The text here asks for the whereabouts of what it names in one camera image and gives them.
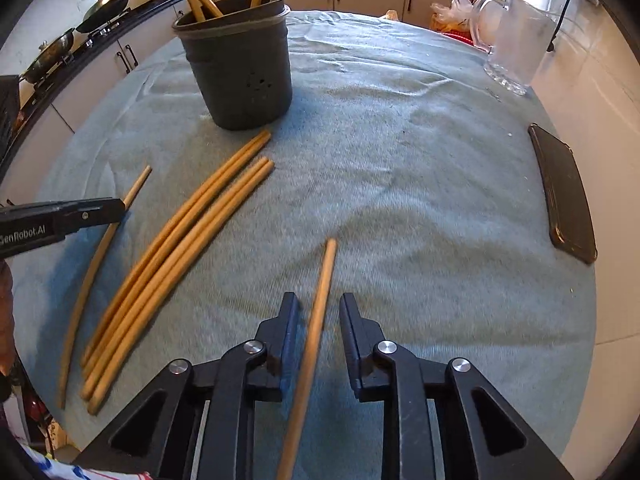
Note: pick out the person's left forearm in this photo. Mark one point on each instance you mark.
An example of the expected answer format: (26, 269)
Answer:
(5, 320)

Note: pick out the steel pot with glass lid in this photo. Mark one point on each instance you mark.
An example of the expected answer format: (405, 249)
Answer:
(50, 55)

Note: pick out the clear glass pitcher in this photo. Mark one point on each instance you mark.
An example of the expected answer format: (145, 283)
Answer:
(517, 45)

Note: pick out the black gas stove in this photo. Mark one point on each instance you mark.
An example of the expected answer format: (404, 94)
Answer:
(95, 35)

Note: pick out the black wok with steel lid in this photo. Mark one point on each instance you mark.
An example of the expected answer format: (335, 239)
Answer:
(107, 2)

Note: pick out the black smartphone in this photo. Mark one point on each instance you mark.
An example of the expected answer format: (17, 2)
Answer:
(565, 195)

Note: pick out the beige base cabinets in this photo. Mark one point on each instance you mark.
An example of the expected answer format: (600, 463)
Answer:
(85, 80)

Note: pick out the black utensil holder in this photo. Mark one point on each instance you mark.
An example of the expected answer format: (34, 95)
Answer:
(240, 75)

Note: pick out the person's printed clothing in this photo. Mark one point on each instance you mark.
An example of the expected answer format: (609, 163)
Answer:
(60, 470)

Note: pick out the grey-green tablecloth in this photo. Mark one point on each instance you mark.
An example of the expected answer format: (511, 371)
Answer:
(400, 185)

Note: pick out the red plastic basin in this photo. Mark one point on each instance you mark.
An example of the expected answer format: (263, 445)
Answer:
(457, 36)

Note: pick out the yellow plastic bag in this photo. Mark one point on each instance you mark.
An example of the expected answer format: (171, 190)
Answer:
(392, 14)

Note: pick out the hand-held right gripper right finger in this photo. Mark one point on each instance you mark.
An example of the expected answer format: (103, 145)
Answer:
(356, 360)

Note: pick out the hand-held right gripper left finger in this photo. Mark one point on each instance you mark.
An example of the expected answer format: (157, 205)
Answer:
(287, 360)

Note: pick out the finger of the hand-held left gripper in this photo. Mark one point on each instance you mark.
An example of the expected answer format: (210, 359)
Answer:
(100, 211)

